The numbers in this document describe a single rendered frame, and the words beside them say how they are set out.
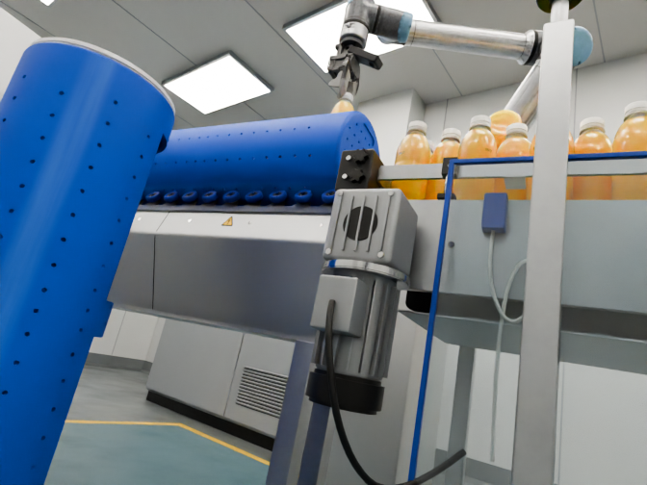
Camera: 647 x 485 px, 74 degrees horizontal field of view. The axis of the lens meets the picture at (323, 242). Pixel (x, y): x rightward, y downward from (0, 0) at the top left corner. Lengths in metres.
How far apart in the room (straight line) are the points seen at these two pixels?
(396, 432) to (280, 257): 0.80
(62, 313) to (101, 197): 0.20
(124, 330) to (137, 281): 5.23
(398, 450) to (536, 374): 1.06
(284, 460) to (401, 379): 0.70
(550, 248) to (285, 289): 0.59
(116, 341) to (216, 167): 5.43
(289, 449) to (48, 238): 0.58
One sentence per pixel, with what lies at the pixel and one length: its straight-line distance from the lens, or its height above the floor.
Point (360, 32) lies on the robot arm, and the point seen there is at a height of 1.58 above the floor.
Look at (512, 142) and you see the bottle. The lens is 0.92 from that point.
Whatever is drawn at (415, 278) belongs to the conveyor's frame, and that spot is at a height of 0.75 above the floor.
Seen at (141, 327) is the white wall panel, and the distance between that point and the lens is 6.64.
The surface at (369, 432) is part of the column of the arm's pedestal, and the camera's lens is 1.61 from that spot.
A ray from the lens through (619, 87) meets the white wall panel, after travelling 4.31.
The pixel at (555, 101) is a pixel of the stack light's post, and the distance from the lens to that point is 0.66.
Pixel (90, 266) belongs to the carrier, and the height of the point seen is 0.67.
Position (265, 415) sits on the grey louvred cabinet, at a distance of 3.06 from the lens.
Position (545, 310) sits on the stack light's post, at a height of 0.69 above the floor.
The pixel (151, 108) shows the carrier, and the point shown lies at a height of 0.98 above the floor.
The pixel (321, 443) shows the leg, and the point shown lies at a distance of 1.07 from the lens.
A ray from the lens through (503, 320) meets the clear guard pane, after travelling 0.65.
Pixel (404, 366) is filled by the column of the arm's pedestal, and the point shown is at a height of 0.64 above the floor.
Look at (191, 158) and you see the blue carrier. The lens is 1.29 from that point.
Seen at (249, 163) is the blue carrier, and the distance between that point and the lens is 1.15.
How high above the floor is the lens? 0.59
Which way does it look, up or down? 16 degrees up
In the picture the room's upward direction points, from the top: 12 degrees clockwise
